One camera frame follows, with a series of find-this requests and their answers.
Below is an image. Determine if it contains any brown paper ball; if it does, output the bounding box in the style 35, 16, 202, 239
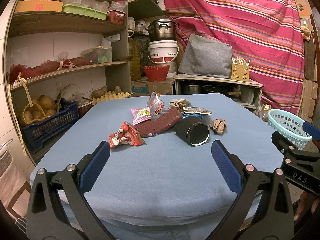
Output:
209, 119, 227, 134

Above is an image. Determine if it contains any red snack wrapper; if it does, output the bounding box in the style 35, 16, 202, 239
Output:
108, 121, 145, 149

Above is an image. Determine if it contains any black cylindrical can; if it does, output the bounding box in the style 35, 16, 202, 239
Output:
174, 117, 210, 146

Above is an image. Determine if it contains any white blue snack bag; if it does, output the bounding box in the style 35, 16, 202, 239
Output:
182, 107, 212, 115

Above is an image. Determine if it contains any dark red sponge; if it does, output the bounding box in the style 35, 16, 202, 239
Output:
135, 120, 156, 138
152, 107, 182, 134

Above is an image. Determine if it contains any pink snack packet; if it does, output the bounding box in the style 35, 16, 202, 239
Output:
131, 107, 151, 125

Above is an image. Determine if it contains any clear red plastic wrapper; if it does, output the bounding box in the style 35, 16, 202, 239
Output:
146, 91, 165, 118

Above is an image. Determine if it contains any blue plastic bag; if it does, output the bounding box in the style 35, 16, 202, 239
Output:
181, 113, 208, 120

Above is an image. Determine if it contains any light blue plastic basket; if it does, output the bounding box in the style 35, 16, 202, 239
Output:
267, 109, 312, 150

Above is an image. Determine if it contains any plastic oil bottle on floor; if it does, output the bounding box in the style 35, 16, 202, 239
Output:
259, 103, 272, 123

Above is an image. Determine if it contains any low wooden cabinet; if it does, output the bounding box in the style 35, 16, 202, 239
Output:
173, 74, 264, 115

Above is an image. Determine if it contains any yellow utensil holder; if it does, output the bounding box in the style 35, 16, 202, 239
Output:
231, 56, 251, 82

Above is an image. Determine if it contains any dark blue plastic crate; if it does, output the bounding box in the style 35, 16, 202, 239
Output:
21, 99, 79, 153

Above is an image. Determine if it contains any yellow net potato bag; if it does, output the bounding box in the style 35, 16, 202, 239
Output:
19, 95, 56, 126

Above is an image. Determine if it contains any blue table cloth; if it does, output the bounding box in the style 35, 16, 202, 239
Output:
30, 93, 284, 240

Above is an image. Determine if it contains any striped pink curtain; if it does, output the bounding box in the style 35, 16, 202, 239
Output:
164, 0, 304, 113

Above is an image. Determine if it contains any yellow egg tray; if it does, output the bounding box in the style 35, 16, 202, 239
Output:
92, 91, 133, 105

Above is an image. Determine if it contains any grey fabric cover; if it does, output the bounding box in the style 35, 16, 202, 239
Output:
178, 34, 233, 79

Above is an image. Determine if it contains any yellow oil bottle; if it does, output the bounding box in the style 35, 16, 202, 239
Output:
128, 30, 141, 81

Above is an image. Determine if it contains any clear plastic container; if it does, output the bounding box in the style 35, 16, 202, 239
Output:
81, 46, 112, 64

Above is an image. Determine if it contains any wooden shelf unit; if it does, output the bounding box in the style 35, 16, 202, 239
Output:
1, 0, 131, 171

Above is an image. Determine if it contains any red plastic bowl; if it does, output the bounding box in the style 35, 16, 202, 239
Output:
143, 65, 170, 82

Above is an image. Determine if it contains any white plastic bucket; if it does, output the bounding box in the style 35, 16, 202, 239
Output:
148, 40, 179, 78

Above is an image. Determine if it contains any steel cooking pot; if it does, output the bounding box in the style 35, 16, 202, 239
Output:
147, 18, 179, 42

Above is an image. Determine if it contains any green plastic tray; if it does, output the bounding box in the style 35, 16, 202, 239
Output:
62, 4, 107, 21

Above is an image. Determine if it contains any red small basket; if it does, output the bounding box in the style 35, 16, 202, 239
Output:
107, 10, 126, 25

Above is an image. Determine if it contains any yellow cardboard box on shelf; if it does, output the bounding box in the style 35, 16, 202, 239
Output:
15, 0, 63, 13

